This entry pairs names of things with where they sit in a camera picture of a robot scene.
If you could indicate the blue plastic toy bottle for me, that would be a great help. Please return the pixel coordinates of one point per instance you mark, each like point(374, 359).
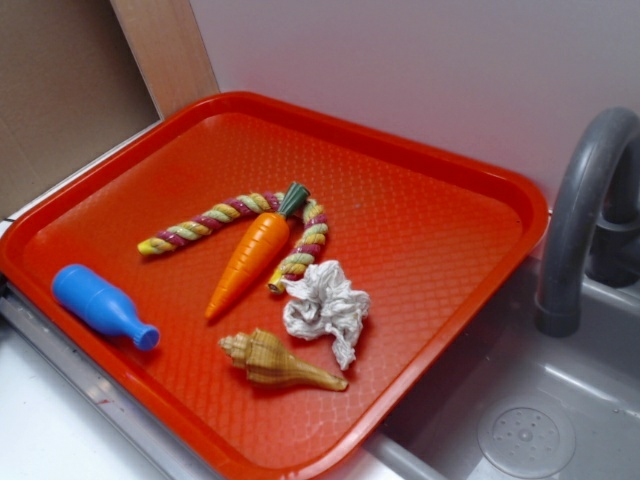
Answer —
point(102, 306)

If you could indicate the white crumpled cloth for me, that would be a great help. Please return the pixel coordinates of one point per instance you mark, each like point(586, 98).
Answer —
point(324, 303)

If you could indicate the multicolour twisted rope toy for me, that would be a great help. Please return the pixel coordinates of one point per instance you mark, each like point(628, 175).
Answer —
point(292, 267)

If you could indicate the wooden board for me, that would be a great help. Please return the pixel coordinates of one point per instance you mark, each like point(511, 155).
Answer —
point(169, 50)

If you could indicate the orange plastic tray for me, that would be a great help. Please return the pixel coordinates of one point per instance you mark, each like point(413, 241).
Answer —
point(429, 235)

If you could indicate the grey toy faucet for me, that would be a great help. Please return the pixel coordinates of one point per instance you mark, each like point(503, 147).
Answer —
point(594, 227)

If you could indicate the tan conch shell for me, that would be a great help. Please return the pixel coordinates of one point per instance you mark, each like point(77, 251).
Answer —
point(267, 362)

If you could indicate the grey toy sink basin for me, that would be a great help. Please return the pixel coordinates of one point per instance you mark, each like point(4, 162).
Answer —
point(505, 401)

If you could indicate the brown cardboard panel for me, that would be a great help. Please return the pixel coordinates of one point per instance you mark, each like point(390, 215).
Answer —
point(70, 92)

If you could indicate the orange toy carrot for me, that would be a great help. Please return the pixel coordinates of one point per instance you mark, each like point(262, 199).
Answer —
point(262, 240)

